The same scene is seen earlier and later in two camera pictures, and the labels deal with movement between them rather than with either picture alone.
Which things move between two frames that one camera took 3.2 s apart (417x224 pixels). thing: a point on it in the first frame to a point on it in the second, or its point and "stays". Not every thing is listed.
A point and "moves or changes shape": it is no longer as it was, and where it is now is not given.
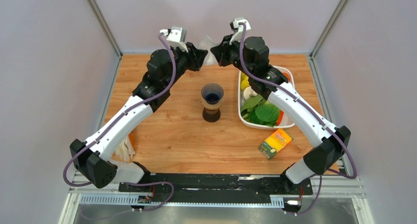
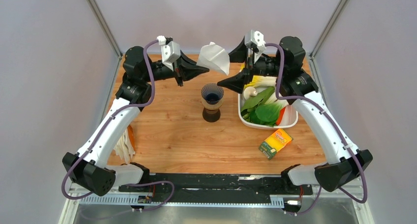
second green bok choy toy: x=264 y=114 stays
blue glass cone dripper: x=212 y=93 stays
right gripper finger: x=220 y=52 to x=236 y=82
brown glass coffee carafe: x=211 y=115 stays
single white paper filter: x=207 y=43 moves or changes shape
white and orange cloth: x=125 y=150 stays
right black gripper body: x=233 y=53 to x=263 y=66
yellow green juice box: x=275 y=144 stays
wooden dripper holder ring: x=212 y=106 stays
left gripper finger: x=199 y=55 to x=189 y=68
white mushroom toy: x=249 y=92 stays
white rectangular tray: x=287 y=121 stays
